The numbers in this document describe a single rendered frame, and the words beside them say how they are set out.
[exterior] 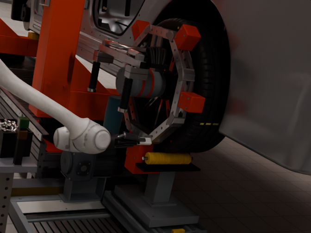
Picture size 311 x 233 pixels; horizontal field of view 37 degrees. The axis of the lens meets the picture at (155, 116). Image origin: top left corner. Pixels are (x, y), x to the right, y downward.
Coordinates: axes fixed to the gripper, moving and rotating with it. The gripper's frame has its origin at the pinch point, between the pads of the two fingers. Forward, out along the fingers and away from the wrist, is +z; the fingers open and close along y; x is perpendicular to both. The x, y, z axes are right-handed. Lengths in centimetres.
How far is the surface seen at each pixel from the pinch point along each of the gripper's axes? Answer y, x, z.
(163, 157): -12.0, -2.8, 17.3
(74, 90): -43, 50, -8
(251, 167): -125, 37, 194
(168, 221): -30.6, -29.1, 25.3
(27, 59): -295, 246, 62
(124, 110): 7.7, 10.5, -11.7
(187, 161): -12.8, -4.0, 32.0
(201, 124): 16.4, 1.5, 20.7
